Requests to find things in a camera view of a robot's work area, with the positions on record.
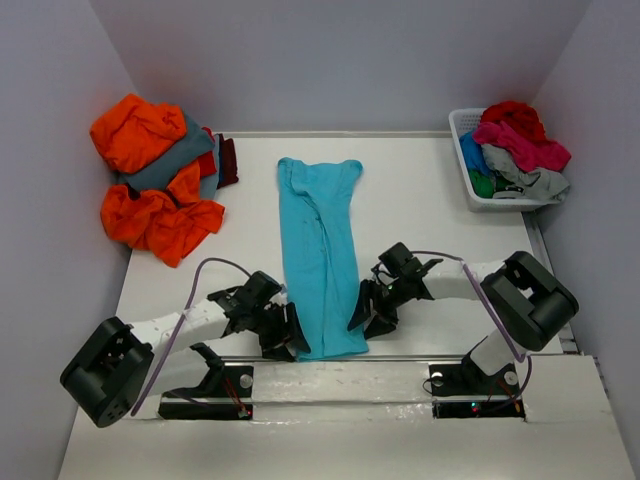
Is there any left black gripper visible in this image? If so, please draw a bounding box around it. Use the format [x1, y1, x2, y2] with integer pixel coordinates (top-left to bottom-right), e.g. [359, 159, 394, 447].
[246, 301, 309, 362]

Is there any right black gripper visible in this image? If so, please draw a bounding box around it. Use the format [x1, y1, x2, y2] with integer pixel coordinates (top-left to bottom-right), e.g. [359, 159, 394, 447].
[347, 276, 411, 339]

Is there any teal t shirt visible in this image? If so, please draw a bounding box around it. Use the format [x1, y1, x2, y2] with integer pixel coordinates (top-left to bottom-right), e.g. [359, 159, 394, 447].
[277, 157, 368, 361]

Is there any orange t shirt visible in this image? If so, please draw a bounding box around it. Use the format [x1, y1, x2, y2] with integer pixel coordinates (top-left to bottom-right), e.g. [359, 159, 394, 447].
[89, 93, 226, 268]

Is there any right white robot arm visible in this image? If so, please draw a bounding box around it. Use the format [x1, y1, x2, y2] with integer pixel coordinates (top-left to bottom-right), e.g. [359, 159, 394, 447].
[348, 242, 579, 397]

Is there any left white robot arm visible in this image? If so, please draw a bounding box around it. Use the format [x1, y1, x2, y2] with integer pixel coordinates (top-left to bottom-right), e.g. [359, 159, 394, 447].
[60, 271, 311, 428]

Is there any green garment in basket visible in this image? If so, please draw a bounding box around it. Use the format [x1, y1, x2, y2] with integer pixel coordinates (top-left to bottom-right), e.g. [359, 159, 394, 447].
[467, 169, 496, 199]

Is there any blue t shirt in basket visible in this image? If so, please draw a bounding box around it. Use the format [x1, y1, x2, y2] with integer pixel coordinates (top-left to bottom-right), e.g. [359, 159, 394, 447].
[459, 131, 493, 177]

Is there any dark red folded shirt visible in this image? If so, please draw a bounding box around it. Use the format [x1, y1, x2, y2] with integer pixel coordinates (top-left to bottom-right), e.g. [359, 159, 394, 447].
[200, 133, 239, 197]

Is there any white plastic laundry basket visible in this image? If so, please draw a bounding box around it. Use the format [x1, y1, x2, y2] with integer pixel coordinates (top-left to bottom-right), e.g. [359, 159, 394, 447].
[448, 107, 560, 212]

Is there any grey t shirt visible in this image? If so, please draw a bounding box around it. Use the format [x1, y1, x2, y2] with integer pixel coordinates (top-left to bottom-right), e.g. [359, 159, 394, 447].
[481, 144, 570, 201]

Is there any magenta t shirt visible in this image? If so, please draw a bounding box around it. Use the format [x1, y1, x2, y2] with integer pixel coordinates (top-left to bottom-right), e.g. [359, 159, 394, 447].
[472, 121, 572, 172]

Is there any red t shirt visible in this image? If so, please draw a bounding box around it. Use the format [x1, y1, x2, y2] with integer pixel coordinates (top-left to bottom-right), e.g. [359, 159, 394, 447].
[481, 101, 547, 143]

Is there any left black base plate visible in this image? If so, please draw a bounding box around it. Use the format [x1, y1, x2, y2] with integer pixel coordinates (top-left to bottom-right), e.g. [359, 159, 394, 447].
[158, 364, 254, 421]

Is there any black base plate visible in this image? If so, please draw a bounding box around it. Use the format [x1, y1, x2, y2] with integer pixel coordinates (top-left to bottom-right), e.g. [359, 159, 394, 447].
[158, 364, 254, 421]
[422, 363, 526, 420]

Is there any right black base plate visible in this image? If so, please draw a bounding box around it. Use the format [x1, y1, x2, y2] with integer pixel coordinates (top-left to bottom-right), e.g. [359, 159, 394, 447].
[422, 363, 526, 420]

